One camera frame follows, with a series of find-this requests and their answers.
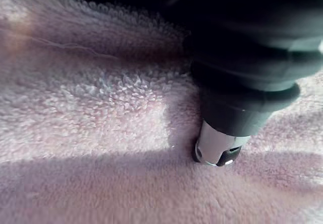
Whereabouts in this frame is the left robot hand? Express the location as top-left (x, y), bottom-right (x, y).
top-left (66, 0), bottom-right (323, 167)

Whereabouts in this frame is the pink terry towel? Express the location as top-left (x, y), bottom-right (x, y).
top-left (0, 0), bottom-right (323, 224)

